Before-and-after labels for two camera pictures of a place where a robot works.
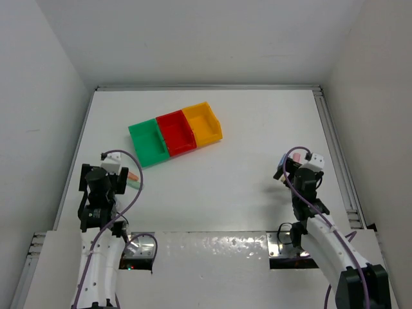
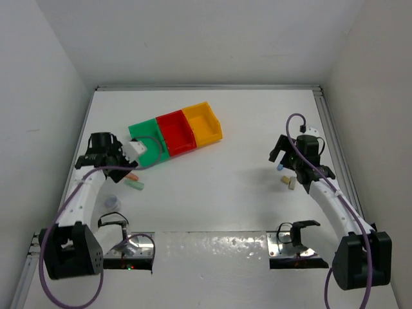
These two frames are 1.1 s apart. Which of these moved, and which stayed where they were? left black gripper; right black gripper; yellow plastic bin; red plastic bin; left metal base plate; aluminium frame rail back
Moved: left black gripper; right black gripper
Stayed: left metal base plate; yellow plastic bin; red plastic bin; aluminium frame rail back
